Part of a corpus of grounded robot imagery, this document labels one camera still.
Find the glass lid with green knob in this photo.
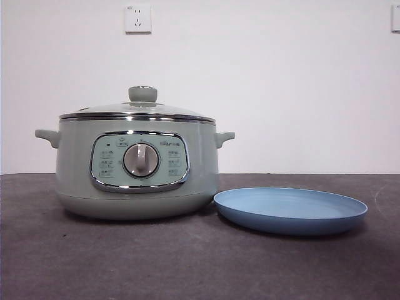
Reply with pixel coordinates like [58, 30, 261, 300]
[59, 86, 217, 123]

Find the blue round plate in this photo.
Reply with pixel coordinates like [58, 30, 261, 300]
[213, 186, 369, 236]

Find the pale green electric steamer pot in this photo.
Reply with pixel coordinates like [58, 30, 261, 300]
[34, 117, 236, 221]

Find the white wall power socket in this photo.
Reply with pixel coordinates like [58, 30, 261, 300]
[125, 5, 153, 34]

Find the white wall switch plate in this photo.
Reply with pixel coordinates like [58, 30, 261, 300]
[391, 4, 400, 33]

